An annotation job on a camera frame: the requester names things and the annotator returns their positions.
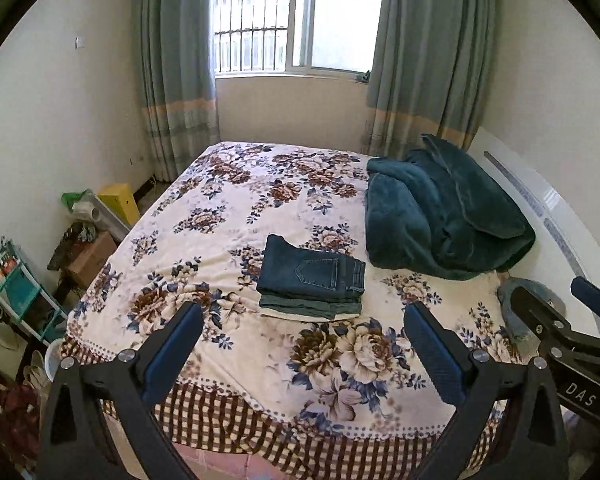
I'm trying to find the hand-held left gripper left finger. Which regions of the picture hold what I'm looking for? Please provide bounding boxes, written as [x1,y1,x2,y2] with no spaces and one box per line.
[39,301,204,480]

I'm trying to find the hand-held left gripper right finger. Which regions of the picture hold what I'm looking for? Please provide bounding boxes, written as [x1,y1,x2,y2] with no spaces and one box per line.
[404,301,570,480]

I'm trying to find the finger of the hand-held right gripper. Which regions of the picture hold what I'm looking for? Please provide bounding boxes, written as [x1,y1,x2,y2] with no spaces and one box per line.
[570,276,600,320]
[510,285,577,356]

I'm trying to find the dark blue jeans pants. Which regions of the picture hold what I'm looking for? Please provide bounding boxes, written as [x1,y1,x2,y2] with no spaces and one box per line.
[256,234,367,306]

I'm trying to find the denim pillow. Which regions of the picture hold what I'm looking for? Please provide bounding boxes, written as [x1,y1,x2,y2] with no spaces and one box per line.
[497,278,567,343]

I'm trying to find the brown checked bed sheet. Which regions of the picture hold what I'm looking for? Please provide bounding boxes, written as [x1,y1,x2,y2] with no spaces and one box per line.
[60,335,506,472]

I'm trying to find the white headboard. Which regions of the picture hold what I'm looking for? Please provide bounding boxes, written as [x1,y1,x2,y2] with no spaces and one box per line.
[467,125,600,342]

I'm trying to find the white bucket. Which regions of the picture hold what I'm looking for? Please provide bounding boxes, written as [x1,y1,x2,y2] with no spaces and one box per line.
[44,337,69,382]

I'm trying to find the floral bedspread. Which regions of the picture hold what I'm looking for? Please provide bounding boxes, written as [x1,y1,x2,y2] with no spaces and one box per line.
[66,141,531,442]

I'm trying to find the brown cardboard box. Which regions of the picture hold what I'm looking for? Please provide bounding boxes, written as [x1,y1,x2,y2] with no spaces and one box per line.
[67,230,119,289]

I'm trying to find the folded light blue jeans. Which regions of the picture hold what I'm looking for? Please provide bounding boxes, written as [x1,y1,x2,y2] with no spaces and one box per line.
[258,292,364,322]

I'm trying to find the teal fleece blanket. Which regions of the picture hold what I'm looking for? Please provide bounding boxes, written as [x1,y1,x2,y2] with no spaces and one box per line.
[365,133,537,282]

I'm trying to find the grey long box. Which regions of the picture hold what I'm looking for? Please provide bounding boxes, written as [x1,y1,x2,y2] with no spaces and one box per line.
[72,195,132,242]

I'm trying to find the dark patterned cloth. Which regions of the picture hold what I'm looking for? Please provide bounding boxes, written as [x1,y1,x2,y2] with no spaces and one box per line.
[47,222,99,272]

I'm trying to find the yellow box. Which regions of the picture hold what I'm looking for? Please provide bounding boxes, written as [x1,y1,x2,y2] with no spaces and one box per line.
[97,182,142,226]

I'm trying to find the pile of red clothes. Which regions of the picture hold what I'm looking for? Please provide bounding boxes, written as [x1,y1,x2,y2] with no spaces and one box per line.
[0,367,44,462]

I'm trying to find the teal toy shelf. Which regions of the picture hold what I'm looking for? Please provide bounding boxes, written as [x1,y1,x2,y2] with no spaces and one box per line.
[0,235,69,347]

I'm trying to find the green plastic bag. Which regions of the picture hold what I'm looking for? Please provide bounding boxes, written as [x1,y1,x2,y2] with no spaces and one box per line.
[61,189,98,214]

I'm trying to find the grey-green striped curtain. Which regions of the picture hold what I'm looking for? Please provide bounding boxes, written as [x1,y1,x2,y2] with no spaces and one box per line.
[132,0,222,183]
[360,0,498,157]

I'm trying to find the barred window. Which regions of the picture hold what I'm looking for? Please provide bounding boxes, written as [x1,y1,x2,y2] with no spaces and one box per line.
[212,0,387,79]

